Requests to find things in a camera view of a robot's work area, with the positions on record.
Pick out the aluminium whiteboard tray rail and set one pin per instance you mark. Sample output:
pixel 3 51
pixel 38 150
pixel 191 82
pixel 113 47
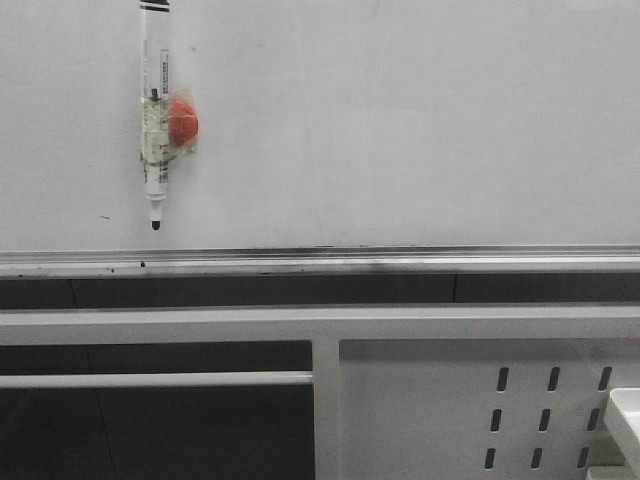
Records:
pixel 320 261

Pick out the white metal pegboard stand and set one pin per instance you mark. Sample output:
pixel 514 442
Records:
pixel 453 392

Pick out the red round magnet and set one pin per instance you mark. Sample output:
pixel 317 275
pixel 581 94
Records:
pixel 183 122

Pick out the white plastic lower tray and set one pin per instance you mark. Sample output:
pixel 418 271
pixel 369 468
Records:
pixel 611 473

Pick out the white plastic upper tray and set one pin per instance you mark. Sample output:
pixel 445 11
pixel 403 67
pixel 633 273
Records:
pixel 622 421

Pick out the white whiteboard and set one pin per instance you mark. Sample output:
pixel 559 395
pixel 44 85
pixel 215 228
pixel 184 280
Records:
pixel 327 123

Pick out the white plastic tray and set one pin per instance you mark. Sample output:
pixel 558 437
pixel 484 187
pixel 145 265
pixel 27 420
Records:
pixel 611 473
pixel 622 421

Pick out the white whiteboard marker black tip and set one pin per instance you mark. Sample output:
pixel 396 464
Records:
pixel 155 144

